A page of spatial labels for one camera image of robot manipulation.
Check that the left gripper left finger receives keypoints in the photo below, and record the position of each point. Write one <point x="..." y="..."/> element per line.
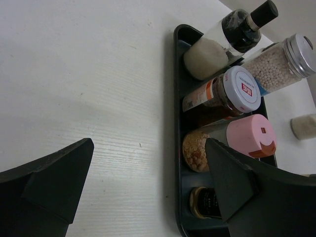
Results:
<point x="40" y="198"/>

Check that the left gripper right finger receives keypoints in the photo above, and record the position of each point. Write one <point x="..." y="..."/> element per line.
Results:
<point x="259" y="200"/>

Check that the small dark pepper jar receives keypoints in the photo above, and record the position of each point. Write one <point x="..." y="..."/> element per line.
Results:
<point x="203" y="203"/>

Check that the pink-lid spice bottle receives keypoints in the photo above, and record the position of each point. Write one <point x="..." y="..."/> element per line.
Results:
<point x="252" y="136"/>

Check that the grey-lid grinder bottle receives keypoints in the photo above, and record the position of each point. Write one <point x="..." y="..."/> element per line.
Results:
<point x="304" y="127"/>

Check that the white-lid red-label spice jar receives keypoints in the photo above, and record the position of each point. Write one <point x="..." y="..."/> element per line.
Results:
<point x="229" y="95"/>

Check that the silver-lid jar white beads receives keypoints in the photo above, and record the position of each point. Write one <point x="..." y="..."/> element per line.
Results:
<point x="282" y="64"/>

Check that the black-cap bottle white powder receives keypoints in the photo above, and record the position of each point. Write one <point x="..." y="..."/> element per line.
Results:
<point x="228" y="40"/>

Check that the black rectangular tray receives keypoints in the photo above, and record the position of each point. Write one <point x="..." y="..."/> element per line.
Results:
<point x="184" y="37"/>

